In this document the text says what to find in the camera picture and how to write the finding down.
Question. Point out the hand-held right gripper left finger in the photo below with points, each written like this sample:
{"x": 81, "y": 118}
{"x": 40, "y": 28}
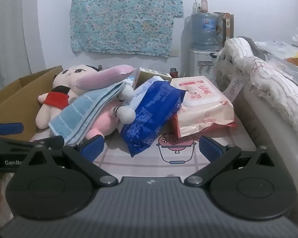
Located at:
{"x": 92, "y": 148}

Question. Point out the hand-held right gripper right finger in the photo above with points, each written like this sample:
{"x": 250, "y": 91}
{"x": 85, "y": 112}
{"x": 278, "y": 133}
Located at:
{"x": 209, "y": 148}

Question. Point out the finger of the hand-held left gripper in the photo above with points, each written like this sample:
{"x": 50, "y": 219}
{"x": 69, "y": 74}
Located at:
{"x": 10, "y": 128}
{"x": 56, "y": 141}

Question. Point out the brown cardboard box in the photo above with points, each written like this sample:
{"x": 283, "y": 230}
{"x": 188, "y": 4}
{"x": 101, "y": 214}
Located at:
{"x": 12, "y": 99}

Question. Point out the light blue towel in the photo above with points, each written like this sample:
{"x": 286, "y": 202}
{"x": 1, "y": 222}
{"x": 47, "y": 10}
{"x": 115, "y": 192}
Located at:
{"x": 74, "y": 116}

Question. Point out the red toothpaste box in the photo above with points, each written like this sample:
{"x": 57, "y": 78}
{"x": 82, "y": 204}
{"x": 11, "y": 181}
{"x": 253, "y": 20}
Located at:
{"x": 232, "y": 124}

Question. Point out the black-haired doll plush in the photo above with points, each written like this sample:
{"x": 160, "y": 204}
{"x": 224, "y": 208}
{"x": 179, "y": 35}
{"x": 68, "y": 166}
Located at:
{"x": 67, "y": 75}

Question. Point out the dark blue tissue packet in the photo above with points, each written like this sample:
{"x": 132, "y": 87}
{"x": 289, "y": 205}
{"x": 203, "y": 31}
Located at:
{"x": 151, "y": 109}

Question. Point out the pink panda-face plush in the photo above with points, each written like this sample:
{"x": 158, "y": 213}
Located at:
{"x": 101, "y": 78}

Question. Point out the gold foil box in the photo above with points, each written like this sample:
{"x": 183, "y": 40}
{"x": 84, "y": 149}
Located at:
{"x": 151, "y": 74}

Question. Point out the pink wet wipes pack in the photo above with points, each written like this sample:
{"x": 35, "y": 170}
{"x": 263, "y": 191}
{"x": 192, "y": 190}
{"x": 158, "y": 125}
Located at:
{"x": 201, "y": 109}

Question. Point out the printed paper label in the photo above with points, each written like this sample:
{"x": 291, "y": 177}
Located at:
{"x": 234, "y": 86}

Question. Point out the red thermos flask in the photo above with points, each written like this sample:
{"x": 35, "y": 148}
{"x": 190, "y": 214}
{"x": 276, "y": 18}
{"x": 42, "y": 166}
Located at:
{"x": 173, "y": 72}

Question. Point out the white fringed blanket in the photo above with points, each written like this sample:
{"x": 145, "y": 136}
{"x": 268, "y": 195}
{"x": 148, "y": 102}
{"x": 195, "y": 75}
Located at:
{"x": 268, "y": 79}

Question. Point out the white curtain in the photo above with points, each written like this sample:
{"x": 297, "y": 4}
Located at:
{"x": 12, "y": 29}

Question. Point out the blue water jug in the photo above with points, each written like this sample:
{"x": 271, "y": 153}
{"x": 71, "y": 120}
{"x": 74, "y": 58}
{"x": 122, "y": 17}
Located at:
{"x": 203, "y": 29}

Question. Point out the clear plastic bags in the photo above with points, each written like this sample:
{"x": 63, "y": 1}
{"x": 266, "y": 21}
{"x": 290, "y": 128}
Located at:
{"x": 285, "y": 52}

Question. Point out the clear bottle with pale cap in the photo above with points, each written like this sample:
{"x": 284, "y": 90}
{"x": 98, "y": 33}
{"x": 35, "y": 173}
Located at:
{"x": 204, "y": 5}

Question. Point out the wooden picture frame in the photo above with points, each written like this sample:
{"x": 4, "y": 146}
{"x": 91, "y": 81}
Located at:
{"x": 227, "y": 27}

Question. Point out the blue floral wall cloth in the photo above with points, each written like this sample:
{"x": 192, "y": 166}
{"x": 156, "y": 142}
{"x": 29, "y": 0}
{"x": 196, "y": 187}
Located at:
{"x": 124, "y": 17}

